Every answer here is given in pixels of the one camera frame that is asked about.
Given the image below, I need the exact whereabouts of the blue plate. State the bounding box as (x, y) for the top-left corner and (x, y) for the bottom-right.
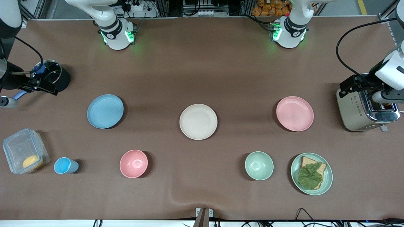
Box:
(87, 94), (124, 129)

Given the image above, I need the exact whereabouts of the pink plate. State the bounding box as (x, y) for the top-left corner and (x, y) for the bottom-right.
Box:
(276, 96), (314, 132)

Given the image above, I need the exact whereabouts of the glass lid blue knob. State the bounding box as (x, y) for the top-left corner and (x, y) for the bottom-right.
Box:
(31, 60), (62, 85)

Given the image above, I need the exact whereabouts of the silver toaster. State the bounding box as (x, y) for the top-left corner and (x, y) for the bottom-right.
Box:
(336, 73), (401, 132)

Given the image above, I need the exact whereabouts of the clear plastic lidded container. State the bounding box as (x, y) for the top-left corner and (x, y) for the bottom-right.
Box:
(3, 128), (50, 174)

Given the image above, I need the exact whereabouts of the yellow food piece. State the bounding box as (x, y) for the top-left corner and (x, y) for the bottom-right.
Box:
(22, 155), (44, 170)

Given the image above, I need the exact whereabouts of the blue cup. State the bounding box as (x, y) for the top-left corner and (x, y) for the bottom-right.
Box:
(54, 157), (79, 174)

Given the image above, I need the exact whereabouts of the toast bread slice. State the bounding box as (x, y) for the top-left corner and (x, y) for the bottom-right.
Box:
(298, 156), (327, 189)

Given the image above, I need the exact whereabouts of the green plate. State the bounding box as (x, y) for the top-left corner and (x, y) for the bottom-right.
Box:
(291, 153), (333, 196)

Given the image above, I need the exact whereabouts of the green lettuce leaf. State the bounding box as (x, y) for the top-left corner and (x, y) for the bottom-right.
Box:
(298, 162), (323, 190)

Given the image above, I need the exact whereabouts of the bag of orange snacks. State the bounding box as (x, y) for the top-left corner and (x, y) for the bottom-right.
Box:
(252, 0), (292, 17)

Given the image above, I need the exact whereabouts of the pink bowl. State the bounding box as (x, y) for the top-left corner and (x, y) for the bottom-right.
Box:
(120, 149), (148, 178)

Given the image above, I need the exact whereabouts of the green bowl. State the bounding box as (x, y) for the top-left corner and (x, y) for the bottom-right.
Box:
(245, 151), (274, 181)

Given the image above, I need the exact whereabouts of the white power strip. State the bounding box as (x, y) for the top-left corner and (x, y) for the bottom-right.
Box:
(124, 1), (158, 18)

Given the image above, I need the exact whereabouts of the brown table mat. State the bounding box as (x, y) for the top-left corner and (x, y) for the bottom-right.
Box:
(0, 17), (404, 221)

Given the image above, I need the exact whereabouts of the beige plate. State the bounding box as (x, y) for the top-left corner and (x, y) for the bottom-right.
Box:
(179, 104), (218, 140)

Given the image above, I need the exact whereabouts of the metal table clamp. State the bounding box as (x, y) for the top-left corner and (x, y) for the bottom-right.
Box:
(196, 207), (213, 227)

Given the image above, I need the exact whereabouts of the black pot blue handle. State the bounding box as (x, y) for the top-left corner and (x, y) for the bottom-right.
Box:
(14, 60), (71, 101)

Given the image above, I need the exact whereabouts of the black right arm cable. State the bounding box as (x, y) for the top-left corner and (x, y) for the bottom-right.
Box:
(14, 36), (44, 73)

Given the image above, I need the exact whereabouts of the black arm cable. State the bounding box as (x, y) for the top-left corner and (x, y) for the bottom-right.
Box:
(14, 36), (44, 73)
(335, 18), (399, 83)

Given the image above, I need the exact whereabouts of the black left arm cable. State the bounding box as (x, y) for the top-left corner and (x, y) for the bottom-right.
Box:
(335, 18), (399, 83)

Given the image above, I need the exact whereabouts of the black looped cable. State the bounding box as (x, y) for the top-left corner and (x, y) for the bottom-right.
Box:
(295, 208), (317, 227)

